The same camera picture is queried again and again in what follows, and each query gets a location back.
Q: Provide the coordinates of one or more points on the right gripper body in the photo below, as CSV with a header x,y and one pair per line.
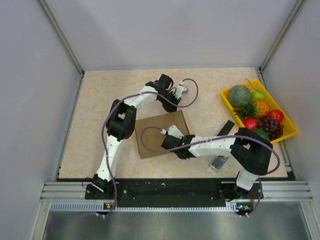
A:
x,y
177,152

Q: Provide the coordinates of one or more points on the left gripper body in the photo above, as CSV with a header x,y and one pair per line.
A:
x,y
167,104

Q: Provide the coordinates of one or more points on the brown cardboard box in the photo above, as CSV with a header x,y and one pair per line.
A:
x,y
153,137

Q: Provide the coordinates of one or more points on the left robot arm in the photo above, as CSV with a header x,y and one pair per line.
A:
x,y
121,120

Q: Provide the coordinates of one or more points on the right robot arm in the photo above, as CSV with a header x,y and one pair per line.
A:
x,y
249,149

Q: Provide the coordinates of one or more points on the black rectangular bar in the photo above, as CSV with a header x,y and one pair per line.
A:
x,y
225,130

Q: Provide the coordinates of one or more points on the grey-green melon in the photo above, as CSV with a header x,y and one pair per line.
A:
x,y
239,96

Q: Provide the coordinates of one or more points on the red apple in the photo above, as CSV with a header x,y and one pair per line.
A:
x,y
277,115
250,123

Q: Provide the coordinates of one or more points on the green apple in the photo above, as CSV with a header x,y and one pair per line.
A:
x,y
257,95

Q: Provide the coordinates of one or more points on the green lime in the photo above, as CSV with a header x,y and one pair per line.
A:
x,y
261,133

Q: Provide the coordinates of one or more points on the orange pineapple toy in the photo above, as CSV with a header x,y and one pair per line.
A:
x,y
261,108

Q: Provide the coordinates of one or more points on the purple grapes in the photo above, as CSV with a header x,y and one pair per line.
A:
x,y
271,127

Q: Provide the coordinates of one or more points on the yellow plastic tray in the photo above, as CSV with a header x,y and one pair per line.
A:
x,y
252,107

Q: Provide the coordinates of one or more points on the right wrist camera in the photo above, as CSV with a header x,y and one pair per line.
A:
x,y
172,131

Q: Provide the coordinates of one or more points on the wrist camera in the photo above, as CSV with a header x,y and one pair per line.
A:
x,y
172,131
181,90

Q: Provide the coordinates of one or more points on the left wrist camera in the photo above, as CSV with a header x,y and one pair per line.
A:
x,y
181,90

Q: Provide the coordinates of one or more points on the aluminium rail frame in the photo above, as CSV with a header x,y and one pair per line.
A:
x,y
70,196

